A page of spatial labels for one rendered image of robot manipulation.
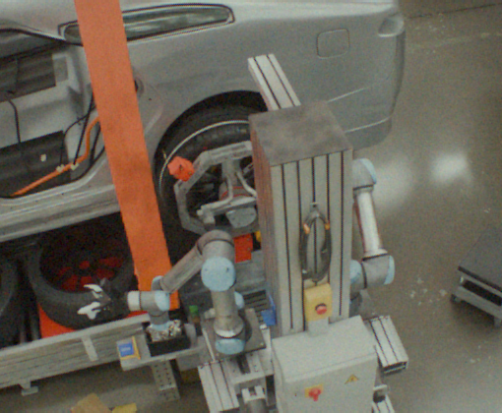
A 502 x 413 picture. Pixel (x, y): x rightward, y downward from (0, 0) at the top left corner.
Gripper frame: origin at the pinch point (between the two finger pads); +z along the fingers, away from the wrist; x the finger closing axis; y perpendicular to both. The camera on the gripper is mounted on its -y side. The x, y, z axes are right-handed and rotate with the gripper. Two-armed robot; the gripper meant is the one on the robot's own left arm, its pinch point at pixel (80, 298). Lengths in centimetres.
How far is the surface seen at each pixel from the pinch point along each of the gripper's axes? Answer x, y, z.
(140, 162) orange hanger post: 47, -29, -24
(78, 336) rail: 55, 78, 28
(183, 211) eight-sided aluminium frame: 89, 28, -32
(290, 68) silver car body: 121, -30, -87
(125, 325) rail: 62, 77, 3
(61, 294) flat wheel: 73, 64, 37
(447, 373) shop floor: 52, 118, -163
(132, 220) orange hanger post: 49, 1, -16
